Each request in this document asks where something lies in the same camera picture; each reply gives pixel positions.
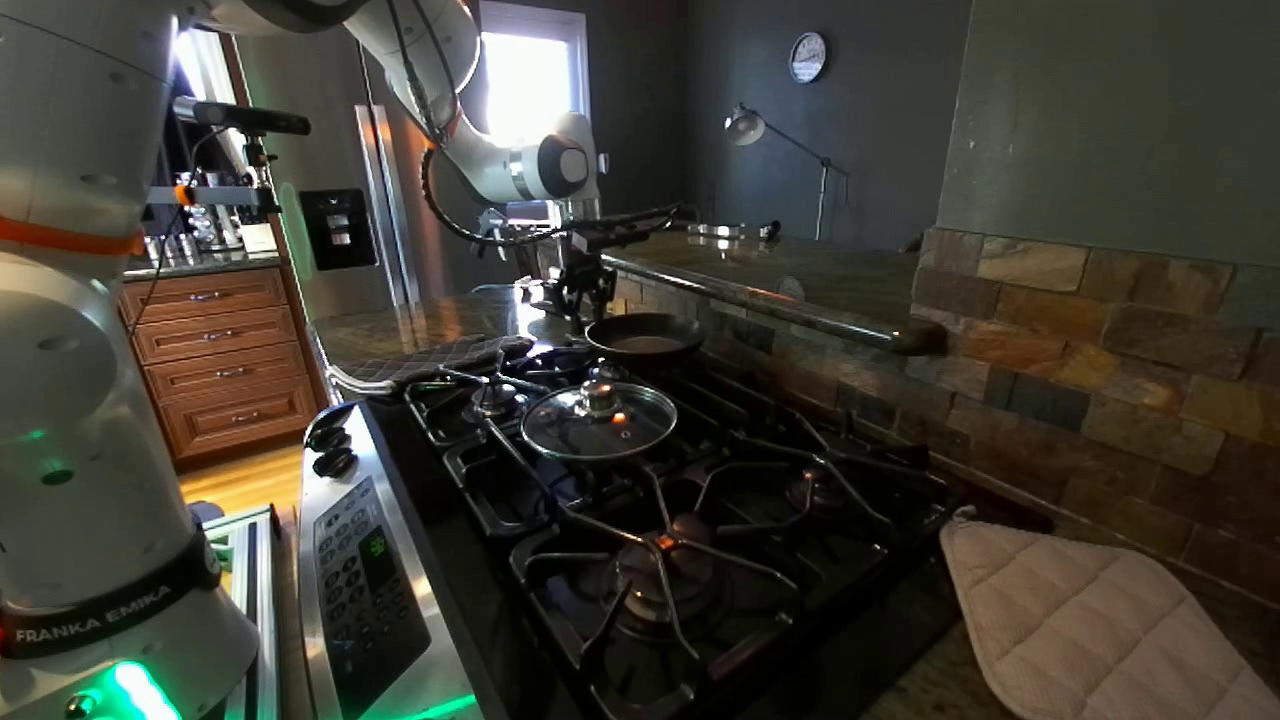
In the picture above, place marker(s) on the glass lid with metal knob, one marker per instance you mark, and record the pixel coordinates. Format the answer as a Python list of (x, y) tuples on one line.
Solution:
[(587, 433)]

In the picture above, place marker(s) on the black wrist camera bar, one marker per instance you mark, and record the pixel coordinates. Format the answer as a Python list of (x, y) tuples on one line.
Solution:
[(641, 225)]

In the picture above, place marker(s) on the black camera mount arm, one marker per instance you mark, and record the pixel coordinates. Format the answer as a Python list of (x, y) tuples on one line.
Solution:
[(212, 192)]

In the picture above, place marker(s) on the black fridge dispenser panel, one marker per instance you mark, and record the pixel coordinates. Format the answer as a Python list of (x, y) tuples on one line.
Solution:
[(339, 230)]

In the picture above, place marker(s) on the beige quilted pot holder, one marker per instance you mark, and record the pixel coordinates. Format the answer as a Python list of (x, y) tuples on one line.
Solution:
[(1094, 627)]

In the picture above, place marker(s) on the black stove knob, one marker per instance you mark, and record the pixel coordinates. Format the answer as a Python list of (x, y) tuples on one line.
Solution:
[(330, 426), (339, 462)]

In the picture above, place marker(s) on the black frying pan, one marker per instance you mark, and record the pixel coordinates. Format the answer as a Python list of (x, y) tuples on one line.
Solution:
[(644, 341)]

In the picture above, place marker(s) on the black gas stove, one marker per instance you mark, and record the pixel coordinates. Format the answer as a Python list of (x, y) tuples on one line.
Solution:
[(603, 574)]

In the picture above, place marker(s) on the black stereo camera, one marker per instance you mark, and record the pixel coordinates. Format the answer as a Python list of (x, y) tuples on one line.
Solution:
[(243, 116)]

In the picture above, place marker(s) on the wooden drawer cabinet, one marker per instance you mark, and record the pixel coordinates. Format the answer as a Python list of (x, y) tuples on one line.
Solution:
[(225, 363)]

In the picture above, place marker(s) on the stainless steel refrigerator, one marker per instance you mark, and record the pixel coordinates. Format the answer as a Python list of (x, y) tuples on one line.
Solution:
[(401, 241)]

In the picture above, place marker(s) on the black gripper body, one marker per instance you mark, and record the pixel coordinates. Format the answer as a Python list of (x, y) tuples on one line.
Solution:
[(587, 266)]

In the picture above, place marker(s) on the metal robot stand frame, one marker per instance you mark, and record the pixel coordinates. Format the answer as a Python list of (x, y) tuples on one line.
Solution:
[(246, 601)]

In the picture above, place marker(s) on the round wall clock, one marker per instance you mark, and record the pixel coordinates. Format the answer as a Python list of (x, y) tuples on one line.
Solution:
[(811, 59)]

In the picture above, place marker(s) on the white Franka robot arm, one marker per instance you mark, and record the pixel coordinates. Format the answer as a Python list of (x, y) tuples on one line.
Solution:
[(81, 401)]

